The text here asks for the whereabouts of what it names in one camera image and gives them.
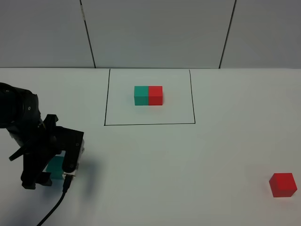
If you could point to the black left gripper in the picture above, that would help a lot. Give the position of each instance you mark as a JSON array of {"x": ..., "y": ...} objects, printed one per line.
[{"x": 43, "y": 139}]

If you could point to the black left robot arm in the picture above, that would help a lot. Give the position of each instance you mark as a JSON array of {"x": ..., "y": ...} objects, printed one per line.
[{"x": 18, "y": 105}]

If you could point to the template green cube block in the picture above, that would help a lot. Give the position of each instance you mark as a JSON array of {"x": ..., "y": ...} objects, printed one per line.
[{"x": 141, "y": 95}]

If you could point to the template red cube block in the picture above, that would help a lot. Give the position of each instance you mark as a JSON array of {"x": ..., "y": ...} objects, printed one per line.
[{"x": 155, "y": 95}]

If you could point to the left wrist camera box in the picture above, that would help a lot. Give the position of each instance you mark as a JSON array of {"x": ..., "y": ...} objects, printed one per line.
[{"x": 82, "y": 149}]

